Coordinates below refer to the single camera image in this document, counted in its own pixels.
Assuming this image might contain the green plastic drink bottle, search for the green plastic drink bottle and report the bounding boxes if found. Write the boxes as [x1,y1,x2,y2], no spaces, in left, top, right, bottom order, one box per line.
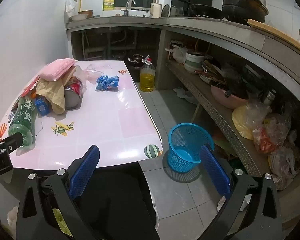
[8,96,37,147]

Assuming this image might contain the blue plastic trash basket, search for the blue plastic trash basket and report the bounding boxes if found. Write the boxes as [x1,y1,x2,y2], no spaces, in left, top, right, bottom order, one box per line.
[167,123,215,173]

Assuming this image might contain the blue toothpaste box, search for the blue toothpaste box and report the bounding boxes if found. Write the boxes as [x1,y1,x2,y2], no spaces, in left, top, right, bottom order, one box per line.
[34,96,51,116]

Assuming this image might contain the red drink can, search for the red drink can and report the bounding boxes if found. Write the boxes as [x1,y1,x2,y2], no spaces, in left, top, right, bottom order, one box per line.
[64,76,83,109]

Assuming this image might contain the brown paper bag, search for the brown paper bag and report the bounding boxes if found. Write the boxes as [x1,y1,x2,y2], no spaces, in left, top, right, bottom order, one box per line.
[36,66,76,115]

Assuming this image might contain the blue plastic wrapper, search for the blue plastic wrapper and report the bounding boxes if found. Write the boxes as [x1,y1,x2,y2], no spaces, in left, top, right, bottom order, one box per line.
[96,75,119,91]

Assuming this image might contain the clear plastic bag red print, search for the clear plastic bag red print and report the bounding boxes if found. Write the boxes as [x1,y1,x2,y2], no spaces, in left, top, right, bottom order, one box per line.
[73,64,106,86]

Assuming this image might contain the yellow plastic bag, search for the yellow plastic bag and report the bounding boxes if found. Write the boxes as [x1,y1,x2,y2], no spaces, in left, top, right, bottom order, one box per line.
[231,102,271,140]

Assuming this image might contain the red contents plastic bag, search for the red contents plastic bag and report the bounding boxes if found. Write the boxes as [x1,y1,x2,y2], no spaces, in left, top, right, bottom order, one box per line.
[253,114,291,154]

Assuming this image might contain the pink basin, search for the pink basin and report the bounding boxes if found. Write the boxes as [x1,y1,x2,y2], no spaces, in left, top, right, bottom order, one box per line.
[211,85,249,109]

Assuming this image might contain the pink sponge cloth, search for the pink sponge cloth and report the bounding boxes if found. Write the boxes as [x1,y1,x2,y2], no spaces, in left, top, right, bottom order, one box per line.
[39,58,77,82]

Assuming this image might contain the stacked white green bowls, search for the stacked white green bowls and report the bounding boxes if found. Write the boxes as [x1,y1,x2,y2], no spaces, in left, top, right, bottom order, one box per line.
[184,51,205,74]

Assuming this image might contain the yellow cooking oil bottle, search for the yellow cooking oil bottle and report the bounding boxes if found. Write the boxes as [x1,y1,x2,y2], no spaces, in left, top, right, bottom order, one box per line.
[139,55,155,92]

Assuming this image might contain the black clay pot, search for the black clay pot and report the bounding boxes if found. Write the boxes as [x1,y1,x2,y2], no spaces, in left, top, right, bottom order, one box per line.
[127,54,144,70]

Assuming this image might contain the white plastic bag on shelf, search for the white plastic bag on shelf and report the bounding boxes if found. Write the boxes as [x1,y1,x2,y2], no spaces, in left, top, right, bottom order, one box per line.
[165,45,188,64]

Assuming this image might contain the wooden cutting board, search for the wooden cutting board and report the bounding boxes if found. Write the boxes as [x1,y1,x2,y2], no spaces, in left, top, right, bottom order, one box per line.
[247,19,300,51]

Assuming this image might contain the bowls on counter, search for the bowls on counter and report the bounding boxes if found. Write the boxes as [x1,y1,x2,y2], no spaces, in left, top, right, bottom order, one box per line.
[70,10,93,22]

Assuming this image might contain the chrome faucet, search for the chrome faucet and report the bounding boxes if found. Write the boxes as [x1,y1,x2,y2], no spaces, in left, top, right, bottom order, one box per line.
[123,0,135,16]

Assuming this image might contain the yellow detergent bottle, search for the yellow detergent bottle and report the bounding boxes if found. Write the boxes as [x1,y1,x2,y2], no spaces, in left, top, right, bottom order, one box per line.
[103,0,115,11]

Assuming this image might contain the white hanging plastic bag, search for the white hanging plastic bag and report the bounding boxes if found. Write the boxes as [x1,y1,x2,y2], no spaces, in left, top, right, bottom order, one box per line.
[65,0,78,17]

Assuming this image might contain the large black pot with lid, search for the large black pot with lid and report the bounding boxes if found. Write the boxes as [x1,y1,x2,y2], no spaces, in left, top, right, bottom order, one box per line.
[222,0,269,25]

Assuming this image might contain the white kettle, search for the white kettle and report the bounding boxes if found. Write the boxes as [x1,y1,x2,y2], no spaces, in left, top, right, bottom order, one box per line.
[150,3,162,18]

